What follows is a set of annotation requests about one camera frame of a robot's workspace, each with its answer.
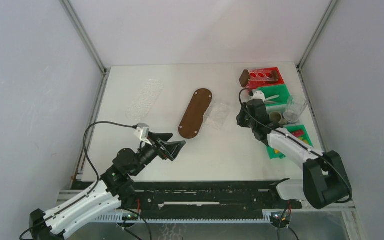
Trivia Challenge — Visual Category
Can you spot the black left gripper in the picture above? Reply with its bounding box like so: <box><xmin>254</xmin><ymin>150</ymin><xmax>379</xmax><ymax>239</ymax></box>
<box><xmin>131</xmin><ymin>131</ymin><xmax>185</xmax><ymax>176</ymax></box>

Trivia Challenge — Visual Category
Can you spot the clear textured acrylic holder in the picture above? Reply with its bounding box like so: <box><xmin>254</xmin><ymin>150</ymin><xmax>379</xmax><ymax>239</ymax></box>
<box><xmin>203</xmin><ymin>101</ymin><xmax>231</xmax><ymax>130</ymax></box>

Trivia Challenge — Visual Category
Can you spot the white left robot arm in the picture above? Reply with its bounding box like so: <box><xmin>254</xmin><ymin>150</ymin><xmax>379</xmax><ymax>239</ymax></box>
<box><xmin>27</xmin><ymin>132</ymin><xmax>186</xmax><ymax>240</ymax></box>

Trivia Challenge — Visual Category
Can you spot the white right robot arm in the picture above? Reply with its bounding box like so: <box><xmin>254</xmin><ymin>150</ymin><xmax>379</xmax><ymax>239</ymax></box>
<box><xmin>236</xmin><ymin>99</ymin><xmax>353</xmax><ymax>210</ymax></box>

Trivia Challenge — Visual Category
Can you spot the brown oval wooden tray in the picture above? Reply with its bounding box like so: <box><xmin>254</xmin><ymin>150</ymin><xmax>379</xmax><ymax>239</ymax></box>
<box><xmin>178</xmin><ymin>88</ymin><xmax>213</xmax><ymax>139</ymax></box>

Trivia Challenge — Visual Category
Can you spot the red toothpaste tube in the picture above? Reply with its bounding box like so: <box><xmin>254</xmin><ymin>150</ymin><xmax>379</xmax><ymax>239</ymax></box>
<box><xmin>291</xmin><ymin>129</ymin><xmax>305</xmax><ymax>138</ymax></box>

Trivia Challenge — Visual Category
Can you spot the green bin with toothpaste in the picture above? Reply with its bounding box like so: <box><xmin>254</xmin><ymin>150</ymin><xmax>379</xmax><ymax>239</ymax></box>
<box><xmin>267</xmin><ymin>125</ymin><xmax>314</xmax><ymax>159</ymax></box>

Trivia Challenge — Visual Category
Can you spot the clear textured oval tray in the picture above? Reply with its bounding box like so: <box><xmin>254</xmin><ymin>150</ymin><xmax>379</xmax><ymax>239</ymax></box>
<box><xmin>125</xmin><ymin>79</ymin><xmax>164</xmax><ymax>121</ymax></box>

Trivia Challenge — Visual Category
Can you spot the grey ceramic cup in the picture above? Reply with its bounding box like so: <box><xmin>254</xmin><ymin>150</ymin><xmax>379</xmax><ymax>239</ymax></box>
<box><xmin>269</xmin><ymin>111</ymin><xmax>288</xmax><ymax>126</ymax></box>

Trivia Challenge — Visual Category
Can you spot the white storage bin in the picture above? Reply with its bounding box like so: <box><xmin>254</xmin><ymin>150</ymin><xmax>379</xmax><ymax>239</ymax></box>
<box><xmin>266</xmin><ymin>104</ymin><xmax>301</xmax><ymax>125</ymax></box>

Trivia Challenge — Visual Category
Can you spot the green bin with toothbrushes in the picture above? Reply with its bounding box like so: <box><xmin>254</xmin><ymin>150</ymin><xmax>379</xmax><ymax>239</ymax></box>
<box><xmin>257</xmin><ymin>84</ymin><xmax>290</xmax><ymax>107</ymax></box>

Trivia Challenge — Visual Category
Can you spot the red storage bin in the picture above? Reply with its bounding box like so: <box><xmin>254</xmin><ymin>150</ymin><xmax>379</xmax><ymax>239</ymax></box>
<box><xmin>243</xmin><ymin>67</ymin><xmax>285</xmax><ymax>90</ymax></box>

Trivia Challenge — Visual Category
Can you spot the clear glass tumbler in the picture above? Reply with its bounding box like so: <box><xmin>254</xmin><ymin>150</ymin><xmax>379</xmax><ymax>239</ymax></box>
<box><xmin>286</xmin><ymin>95</ymin><xmax>308</xmax><ymax>118</ymax></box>

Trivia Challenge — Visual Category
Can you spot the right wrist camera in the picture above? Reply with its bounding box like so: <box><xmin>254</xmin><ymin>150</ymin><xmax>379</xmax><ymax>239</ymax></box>
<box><xmin>250</xmin><ymin>90</ymin><xmax>266</xmax><ymax>102</ymax></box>

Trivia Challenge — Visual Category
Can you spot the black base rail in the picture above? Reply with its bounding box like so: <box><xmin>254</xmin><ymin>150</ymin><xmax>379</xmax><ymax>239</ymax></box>
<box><xmin>121</xmin><ymin>180</ymin><xmax>302</xmax><ymax>221</ymax></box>

